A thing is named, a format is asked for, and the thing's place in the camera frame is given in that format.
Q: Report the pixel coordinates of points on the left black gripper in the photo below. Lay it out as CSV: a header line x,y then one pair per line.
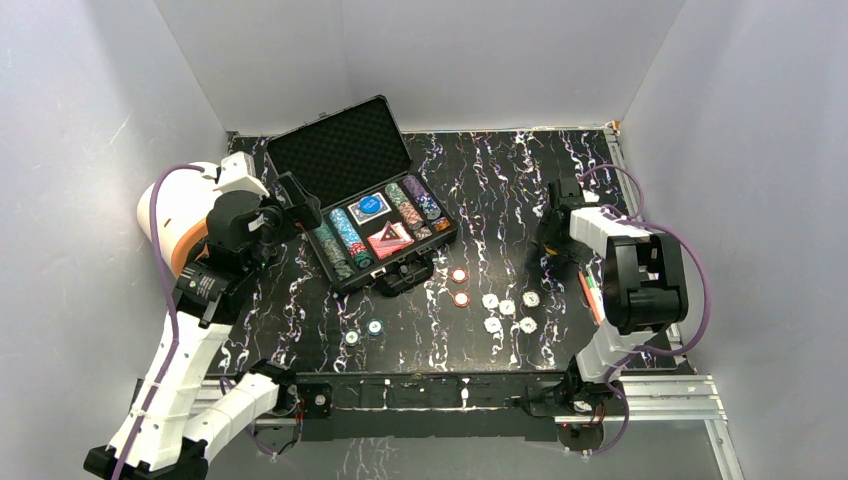
x,y
299,201

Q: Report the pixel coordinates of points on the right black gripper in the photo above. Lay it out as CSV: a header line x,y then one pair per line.
x,y
543,234

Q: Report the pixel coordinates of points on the red card deck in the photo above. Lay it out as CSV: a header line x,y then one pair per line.
x,y
382,250

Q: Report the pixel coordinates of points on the red triangle dealer marker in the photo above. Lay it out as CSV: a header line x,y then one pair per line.
x,y
390,235

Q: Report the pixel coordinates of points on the red poker chip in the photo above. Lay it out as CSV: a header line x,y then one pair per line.
x,y
461,299
459,275

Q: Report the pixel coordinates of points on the blue small blind button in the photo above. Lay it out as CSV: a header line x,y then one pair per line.
x,y
370,205

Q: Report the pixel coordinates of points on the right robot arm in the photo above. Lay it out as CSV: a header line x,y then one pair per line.
x,y
642,288

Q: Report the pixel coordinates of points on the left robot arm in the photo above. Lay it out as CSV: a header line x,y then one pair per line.
x,y
214,228

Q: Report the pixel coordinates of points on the black poker set case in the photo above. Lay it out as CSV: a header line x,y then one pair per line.
x,y
345,156

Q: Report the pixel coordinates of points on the blue card deck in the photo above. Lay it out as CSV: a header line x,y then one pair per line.
x,y
360,218

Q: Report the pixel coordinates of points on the green white pen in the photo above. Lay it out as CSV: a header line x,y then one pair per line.
x,y
591,283

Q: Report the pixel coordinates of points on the green blue chip stack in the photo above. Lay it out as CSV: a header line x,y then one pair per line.
x,y
333,252

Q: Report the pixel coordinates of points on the orange pen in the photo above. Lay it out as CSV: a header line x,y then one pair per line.
x,y
594,305

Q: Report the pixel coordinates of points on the green white chip stack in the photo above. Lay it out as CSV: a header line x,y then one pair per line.
x,y
404,205

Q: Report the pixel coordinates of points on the red yellow chip stack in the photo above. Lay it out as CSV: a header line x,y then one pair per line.
x,y
441,224

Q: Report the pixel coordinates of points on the purple chip stack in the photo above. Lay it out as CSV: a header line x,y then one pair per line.
x,y
422,197

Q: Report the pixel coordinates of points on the white and orange cylinder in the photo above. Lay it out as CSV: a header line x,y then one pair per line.
x,y
184,200

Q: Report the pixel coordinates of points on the teal white poker chip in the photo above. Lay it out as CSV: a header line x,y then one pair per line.
x,y
352,338

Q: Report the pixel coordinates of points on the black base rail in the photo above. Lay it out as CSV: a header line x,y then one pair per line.
x,y
340,406

